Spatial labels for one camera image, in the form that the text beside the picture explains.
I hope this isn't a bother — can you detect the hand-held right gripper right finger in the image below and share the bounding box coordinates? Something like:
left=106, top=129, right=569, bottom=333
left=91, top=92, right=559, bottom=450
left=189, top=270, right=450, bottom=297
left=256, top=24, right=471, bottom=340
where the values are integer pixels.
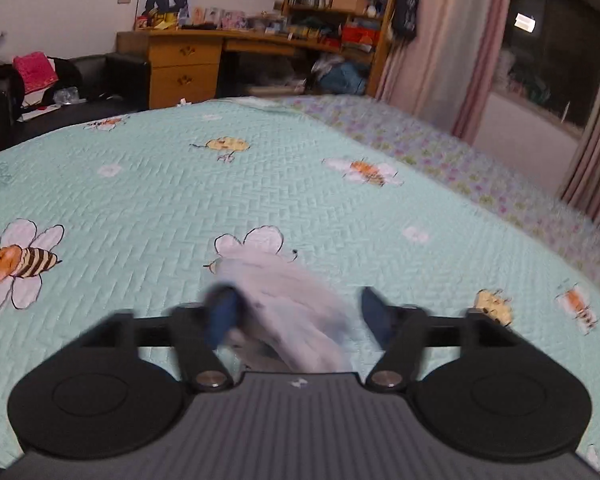
left=361, top=286, right=523, bottom=394

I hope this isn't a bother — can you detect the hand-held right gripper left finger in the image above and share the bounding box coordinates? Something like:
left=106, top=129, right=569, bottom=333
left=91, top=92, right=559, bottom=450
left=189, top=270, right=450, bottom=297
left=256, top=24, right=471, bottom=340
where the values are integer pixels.
left=72, top=284, right=241, bottom=394

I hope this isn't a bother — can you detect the white printed baby romper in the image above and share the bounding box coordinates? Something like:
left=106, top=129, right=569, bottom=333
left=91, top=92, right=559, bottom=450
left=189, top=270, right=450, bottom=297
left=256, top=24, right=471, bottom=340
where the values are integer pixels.
left=214, top=252, right=355, bottom=374

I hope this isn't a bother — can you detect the bee print quilted bedspread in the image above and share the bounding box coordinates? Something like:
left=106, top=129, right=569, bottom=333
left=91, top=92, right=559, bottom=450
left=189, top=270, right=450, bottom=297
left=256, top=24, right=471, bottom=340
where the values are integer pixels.
left=0, top=97, right=600, bottom=479

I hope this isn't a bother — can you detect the purple floral bed sheet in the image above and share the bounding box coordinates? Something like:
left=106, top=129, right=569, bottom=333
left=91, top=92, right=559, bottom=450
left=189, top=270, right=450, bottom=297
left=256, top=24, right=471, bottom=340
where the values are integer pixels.
left=279, top=94, right=600, bottom=292

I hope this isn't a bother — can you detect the blue cloth pile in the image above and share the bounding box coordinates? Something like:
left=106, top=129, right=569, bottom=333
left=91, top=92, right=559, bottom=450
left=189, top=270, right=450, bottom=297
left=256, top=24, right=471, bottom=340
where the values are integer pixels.
left=309, top=55, right=372, bottom=96

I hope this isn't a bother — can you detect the wooden desk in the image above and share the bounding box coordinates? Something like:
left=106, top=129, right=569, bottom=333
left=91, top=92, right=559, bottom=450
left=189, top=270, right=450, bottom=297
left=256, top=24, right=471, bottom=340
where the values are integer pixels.
left=116, top=27, right=377, bottom=111

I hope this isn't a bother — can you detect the black sofa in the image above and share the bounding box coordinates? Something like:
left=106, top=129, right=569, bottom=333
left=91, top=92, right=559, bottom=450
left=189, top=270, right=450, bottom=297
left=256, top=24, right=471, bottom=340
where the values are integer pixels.
left=0, top=52, right=152, bottom=147

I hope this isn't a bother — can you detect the pink striped curtain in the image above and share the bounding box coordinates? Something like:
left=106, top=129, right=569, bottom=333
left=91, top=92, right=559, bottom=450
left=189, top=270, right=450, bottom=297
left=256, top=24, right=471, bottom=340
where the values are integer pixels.
left=374, top=0, right=517, bottom=147
left=559, top=42, right=600, bottom=232

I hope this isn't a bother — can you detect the group of photo frames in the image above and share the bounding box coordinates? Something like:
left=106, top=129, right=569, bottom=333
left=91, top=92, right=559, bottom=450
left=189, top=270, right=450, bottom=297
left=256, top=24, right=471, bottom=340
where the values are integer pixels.
left=186, top=6, right=249, bottom=30

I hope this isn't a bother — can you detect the dark hanging bag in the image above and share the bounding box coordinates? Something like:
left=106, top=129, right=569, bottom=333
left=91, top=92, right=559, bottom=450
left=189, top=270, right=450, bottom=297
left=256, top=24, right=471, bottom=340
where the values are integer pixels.
left=390, top=0, right=421, bottom=42

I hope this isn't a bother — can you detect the bright pink cloth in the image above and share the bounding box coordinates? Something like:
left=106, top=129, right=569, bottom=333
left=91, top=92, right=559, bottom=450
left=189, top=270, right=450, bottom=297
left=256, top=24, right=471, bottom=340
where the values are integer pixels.
left=12, top=51, right=60, bottom=96

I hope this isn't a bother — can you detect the wooden bookshelf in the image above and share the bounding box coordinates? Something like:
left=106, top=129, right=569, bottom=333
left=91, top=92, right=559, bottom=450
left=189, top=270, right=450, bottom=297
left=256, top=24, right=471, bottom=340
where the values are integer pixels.
left=282, top=0, right=414, bottom=97

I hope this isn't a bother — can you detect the window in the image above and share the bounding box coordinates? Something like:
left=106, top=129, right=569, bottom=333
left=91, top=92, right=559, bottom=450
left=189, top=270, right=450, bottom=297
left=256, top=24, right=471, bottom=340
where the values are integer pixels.
left=489, top=0, right=600, bottom=137

